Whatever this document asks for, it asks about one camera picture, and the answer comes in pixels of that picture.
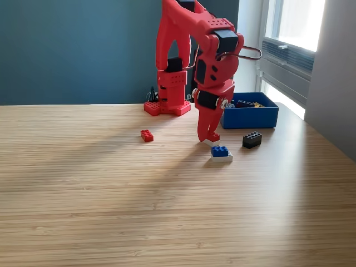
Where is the blue plastic bin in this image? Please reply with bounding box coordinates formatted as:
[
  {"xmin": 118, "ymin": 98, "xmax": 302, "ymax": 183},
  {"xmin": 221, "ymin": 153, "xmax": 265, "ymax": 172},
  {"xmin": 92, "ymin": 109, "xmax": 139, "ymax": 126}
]
[{"xmin": 220, "ymin": 92, "xmax": 280, "ymax": 130}]

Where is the grey window vent grille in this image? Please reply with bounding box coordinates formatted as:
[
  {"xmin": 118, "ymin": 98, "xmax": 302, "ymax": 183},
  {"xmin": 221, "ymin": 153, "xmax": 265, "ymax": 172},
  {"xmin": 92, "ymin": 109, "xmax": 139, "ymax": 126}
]
[{"xmin": 261, "ymin": 38, "xmax": 317, "ymax": 75}]

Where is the white window frame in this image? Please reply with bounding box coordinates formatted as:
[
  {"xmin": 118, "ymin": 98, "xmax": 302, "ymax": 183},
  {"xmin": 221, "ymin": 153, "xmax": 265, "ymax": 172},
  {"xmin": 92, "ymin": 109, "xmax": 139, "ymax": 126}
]
[{"xmin": 255, "ymin": 0, "xmax": 326, "ymax": 108}]

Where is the black brick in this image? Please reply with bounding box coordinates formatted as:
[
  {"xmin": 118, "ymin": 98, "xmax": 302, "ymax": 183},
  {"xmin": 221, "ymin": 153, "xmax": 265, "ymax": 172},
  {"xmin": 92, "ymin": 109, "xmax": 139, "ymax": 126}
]
[{"xmin": 242, "ymin": 131, "xmax": 263, "ymax": 150}]

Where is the small red brick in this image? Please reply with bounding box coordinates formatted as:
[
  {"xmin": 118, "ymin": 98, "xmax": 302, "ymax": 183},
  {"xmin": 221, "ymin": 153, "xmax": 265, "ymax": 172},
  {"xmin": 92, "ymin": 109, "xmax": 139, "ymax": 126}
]
[{"xmin": 140, "ymin": 129, "xmax": 154, "ymax": 143}]

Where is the blue and white brick stack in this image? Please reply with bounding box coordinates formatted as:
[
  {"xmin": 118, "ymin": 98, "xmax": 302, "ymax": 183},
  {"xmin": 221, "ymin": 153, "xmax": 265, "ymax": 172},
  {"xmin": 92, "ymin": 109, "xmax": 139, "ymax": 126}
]
[{"xmin": 210, "ymin": 145, "xmax": 234, "ymax": 163}]

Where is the black folded stand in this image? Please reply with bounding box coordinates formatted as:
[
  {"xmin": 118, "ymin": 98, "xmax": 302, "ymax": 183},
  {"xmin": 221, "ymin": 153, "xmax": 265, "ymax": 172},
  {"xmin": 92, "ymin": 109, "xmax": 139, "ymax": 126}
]
[{"xmin": 190, "ymin": 49, "xmax": 201, "ymax": 103}]

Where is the small yellow toy digger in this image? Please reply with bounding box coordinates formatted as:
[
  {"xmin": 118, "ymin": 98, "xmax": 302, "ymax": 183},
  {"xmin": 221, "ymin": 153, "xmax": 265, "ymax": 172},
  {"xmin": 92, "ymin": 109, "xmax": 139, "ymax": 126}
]
[{"xmin": 236, "ymin": 99, "xmax": 266, "ymax": 108}]

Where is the red and white brick stack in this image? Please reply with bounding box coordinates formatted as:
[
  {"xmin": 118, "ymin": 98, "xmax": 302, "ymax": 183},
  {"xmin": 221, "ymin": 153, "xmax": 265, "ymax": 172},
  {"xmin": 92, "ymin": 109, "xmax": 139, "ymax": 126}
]
[{"xmin": 202, "ymin": 132, "xmax": 221, "ymax": 147}]

